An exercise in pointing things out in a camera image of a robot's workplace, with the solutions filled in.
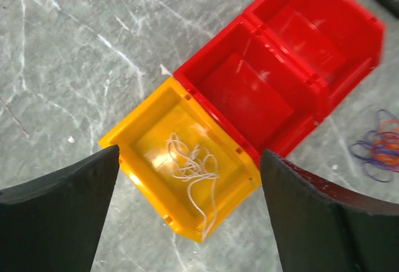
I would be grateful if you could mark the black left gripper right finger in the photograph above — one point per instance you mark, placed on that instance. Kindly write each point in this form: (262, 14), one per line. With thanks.
(321, 226)

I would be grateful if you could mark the red plastic bin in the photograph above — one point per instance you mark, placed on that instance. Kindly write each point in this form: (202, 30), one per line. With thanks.
(259, 95)
(338, 42)

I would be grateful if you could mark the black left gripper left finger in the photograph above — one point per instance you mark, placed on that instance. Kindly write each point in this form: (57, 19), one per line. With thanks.
(54, 222)

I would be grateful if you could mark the yellow plastic bin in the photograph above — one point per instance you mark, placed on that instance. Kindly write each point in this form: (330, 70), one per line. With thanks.
(191, 171)

